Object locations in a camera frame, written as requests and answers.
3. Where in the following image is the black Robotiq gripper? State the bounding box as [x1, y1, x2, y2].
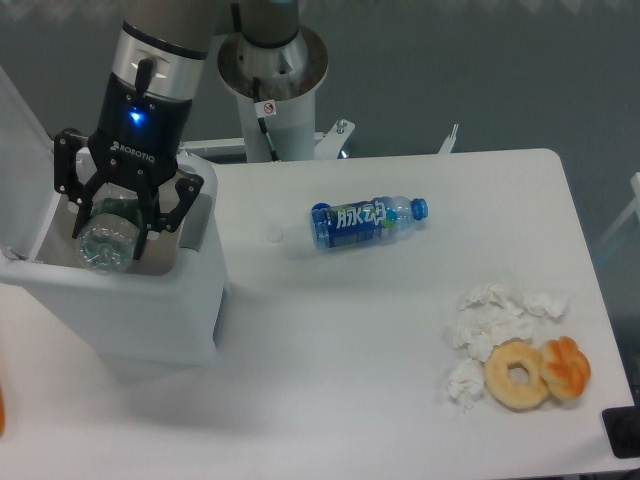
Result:
[53, 74, 204, 260]

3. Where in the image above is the clear crushed plastic bottle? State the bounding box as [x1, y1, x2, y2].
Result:
[76, 184, 142, 275]

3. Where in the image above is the white trash can lid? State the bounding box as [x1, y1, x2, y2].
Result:
[1, 72, 60, 259]

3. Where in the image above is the white trash can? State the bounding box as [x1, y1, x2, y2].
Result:
[1, 153, 228, 365]

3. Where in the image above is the white bottle cap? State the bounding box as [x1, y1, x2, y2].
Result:
[264, 225, 284, 243]

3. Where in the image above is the blue labelled drink bottle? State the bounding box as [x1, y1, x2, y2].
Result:
[309, 196, 429, 249]

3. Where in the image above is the orange object at edge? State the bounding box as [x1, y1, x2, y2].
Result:
[0, 379, 7, 438]

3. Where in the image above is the large crumpled white tissue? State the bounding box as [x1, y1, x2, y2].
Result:
[447, 283, 569, 362]

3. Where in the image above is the small crumpled white tissue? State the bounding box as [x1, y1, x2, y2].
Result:
[446, 358, 485, 411]

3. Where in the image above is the twisted orange bread roll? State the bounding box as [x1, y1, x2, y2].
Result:
[540, 336, 591, 402]

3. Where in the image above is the black device at edge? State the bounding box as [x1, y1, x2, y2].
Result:
[602, 406, 639, 459]

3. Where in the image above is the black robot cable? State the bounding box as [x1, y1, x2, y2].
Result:
[252, 77, 281, 162]

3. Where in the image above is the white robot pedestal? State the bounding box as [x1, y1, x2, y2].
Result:
[218, 25, 328, 163]

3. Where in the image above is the ring doughnut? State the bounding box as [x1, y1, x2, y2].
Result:
[483, 341, 549, 411]

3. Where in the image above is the white frame at right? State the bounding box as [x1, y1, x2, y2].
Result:
[594, 172, 639, 266]

